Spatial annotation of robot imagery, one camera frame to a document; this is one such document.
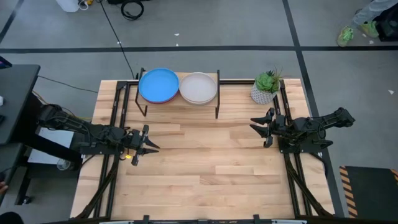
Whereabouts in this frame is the black desk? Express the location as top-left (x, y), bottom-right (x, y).
top-left (0, 63), bottom-right (81, 206)

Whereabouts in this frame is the bright blue plate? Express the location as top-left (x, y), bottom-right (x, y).
top-left (137, 68), bottom-right (180, 104)

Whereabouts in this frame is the magenta plate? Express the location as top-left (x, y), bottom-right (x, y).
top-left (140, 93), bottom-right (178, 105)

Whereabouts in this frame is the white sheet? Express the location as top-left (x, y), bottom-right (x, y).
top-left (27, 127), bottom-right (75, 165)

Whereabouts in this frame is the coiled black cable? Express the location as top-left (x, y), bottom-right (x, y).
top-left (120, 0), bottom-right (145, 21)

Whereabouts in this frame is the white container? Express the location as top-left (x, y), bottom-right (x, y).
top-left (55, 0), bottom-right (80, 13)

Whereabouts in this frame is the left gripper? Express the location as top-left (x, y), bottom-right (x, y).
top-left (126, 124), bottom-right (160, 166)

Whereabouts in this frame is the succulent in patterned white pot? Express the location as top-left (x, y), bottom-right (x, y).
top-left (250, 67), bottom-right (292, 105)

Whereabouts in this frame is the clear glass jar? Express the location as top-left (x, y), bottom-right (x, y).
top-left (57, 158), bottom-right (74, 171)

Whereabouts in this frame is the black equipment case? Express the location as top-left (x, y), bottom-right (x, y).
top-left (374, 9), bottom-right (398, 43)

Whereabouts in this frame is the person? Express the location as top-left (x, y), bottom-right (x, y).
top-left (0, 181), bottom-right (25, 224)
top-left (336, 0), bottom-right (389, 48)

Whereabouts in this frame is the long black floor cable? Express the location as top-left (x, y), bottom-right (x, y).
top-left (98, 0), bottom-right (136, 79)

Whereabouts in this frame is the black mat with hazard stripes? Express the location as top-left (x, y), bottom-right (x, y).
top-left (338, 166), bottom-right (398, 220)

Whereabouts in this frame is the grey beige plate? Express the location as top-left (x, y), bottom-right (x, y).
top-left (178, 72), bottom-right (218, 105)

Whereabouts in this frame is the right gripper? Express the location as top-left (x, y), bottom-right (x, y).
top-left (249, 108), bottom-right (292, 148)

